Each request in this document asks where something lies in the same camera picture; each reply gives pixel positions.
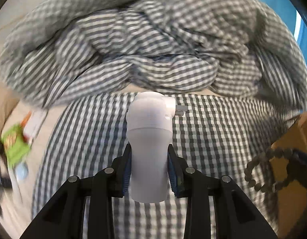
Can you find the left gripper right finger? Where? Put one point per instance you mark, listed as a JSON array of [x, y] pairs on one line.
[[235, 214]]

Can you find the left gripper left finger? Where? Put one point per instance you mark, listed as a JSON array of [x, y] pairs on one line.
[[63, 214]]

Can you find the white handheld device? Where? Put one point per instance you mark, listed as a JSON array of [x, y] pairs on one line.
[[150, 132]]

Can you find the brown cardboard box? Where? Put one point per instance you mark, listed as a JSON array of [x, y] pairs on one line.
[[292, 197]]

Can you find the light blue earbuds case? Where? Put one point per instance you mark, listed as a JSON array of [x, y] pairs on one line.
[[21, 171]]

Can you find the green snack bag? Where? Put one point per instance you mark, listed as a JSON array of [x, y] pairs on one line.
[[14, 144]]

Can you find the grey checked bed sheet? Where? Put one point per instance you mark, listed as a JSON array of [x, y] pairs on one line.
[[217, 136]]

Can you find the orange packet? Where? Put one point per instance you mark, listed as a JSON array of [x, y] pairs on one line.
[[23, 124]]

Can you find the white flat case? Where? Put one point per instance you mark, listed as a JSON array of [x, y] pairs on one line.
[[33, 125]]

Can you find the grey checked duvet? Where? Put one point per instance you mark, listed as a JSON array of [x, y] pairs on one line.
[[67, 49]]

